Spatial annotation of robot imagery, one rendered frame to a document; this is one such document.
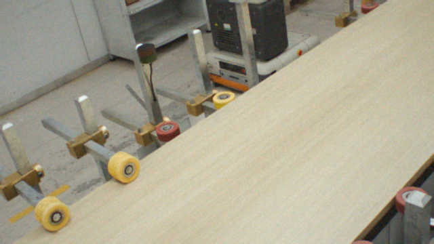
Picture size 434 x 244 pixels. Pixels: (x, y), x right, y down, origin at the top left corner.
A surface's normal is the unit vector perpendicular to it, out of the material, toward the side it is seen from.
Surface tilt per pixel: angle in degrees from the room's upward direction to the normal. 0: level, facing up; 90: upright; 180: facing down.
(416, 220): 90
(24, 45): 90
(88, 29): 90
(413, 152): 0
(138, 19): 90
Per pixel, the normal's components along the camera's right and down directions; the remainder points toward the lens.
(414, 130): -0.16, -0.85
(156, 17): 0.70, 0.26
